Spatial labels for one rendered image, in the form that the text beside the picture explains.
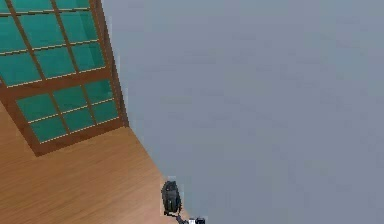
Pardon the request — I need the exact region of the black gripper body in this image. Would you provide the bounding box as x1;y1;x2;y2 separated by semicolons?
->
160;180;183;217

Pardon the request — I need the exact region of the brown door with green panes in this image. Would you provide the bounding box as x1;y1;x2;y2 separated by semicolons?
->
0;0;131;158

